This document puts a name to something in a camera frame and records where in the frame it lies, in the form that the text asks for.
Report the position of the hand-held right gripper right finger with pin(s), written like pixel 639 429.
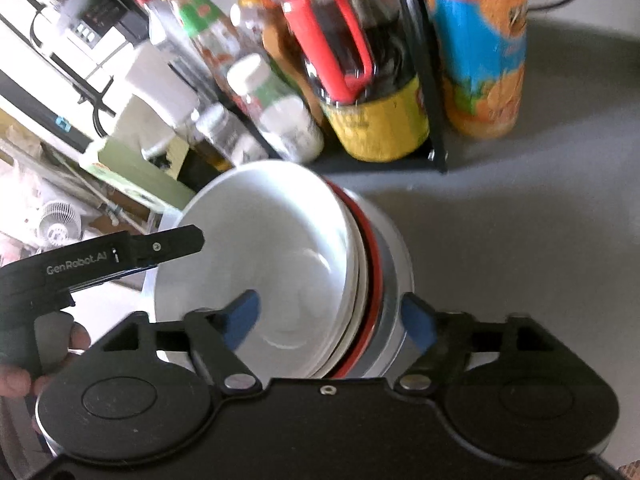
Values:
pixel 417 322

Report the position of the clear bottle red cap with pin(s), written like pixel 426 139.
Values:
pixel 160 25

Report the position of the small white fan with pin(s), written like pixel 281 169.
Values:
pixel 60 225

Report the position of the orange juice bottle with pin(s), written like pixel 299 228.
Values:
pixel 480 45

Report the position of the sauce bottle yellow cap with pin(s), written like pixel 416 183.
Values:
pixel 205 25

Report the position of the black electronic device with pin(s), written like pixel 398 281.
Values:
pixel 107 15

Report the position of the white plastic container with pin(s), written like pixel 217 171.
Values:
pixel 150 95

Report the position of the small jar metal lid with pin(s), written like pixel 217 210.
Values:
pixel 225 135

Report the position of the large white bowl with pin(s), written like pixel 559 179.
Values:
pixel 250 240

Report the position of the green cardboard box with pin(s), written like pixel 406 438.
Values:
pixel 135 175

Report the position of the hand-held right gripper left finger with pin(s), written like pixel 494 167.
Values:
pixel 245 315

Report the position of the white plastic bottle green label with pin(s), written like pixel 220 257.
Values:
pixel 285 110

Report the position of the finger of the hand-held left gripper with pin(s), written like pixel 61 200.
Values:
pixel 170 245

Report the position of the brown bottle orange cap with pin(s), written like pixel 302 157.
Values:
pixel 265 25

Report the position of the person's left hand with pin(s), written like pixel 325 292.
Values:
pixel 55 340

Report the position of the red-rimmed white bowl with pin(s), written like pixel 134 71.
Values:
pixel 374 290

